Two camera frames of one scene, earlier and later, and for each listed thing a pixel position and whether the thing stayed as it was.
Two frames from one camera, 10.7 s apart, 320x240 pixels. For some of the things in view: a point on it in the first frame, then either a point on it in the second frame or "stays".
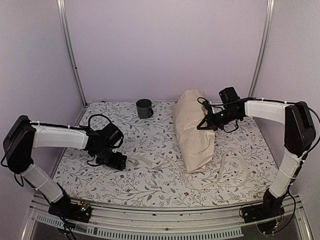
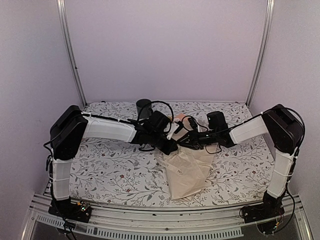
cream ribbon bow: [184, 178] to [168, 165]
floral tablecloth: [156, 170] stays
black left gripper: [118, 163] to [169, 149]
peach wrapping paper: [195, 143] to [188, 169]
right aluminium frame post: [270, 12] stays
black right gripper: [212, 127] to [194, 142]
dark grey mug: [144, 108] stays
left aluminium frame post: [65, 32] stays
